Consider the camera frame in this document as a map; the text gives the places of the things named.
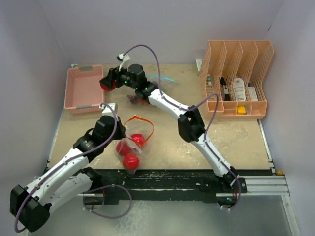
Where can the white box behind organizer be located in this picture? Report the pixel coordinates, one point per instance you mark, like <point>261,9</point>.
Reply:
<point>198,65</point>

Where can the black item in organizer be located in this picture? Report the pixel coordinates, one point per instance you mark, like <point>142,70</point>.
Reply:
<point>224,90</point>

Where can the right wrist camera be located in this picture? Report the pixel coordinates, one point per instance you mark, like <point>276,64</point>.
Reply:
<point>122,58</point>

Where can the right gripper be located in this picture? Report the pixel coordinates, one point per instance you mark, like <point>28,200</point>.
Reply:
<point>114,74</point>

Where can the small green capped bottle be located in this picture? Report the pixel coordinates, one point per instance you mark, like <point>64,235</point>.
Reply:
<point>209,80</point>

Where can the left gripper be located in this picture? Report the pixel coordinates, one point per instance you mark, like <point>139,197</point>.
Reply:
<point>121,130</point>

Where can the yellow object in organizer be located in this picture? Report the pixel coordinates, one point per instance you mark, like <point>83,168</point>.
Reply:
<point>241,110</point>

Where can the white box in organizer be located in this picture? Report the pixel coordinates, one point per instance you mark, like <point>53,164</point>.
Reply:
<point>253,93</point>

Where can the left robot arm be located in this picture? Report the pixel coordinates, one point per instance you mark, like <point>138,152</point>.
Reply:
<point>33,204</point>

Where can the white bottle in organizer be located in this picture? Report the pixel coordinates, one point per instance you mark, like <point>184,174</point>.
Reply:
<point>239,89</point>

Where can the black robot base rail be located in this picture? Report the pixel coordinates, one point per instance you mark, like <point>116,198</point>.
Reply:
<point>163,185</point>

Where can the aluminium frame rail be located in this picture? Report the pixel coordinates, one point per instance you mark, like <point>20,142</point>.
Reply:
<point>266,182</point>

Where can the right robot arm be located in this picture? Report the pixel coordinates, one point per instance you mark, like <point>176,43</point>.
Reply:
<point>191,126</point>

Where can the pink perforated plastic basket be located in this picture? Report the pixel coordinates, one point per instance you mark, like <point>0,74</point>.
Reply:
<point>83,93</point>

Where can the orange desk file organizer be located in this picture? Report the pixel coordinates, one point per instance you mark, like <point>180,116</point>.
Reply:
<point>246,59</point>

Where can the fake pomegranate red yellow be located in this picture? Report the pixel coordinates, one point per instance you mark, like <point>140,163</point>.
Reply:
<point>122,148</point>

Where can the large pink red apple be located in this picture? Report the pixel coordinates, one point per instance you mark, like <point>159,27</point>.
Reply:
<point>131,161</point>

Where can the orange zip bag with apples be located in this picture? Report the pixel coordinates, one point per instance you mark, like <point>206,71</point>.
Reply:
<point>133,150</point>

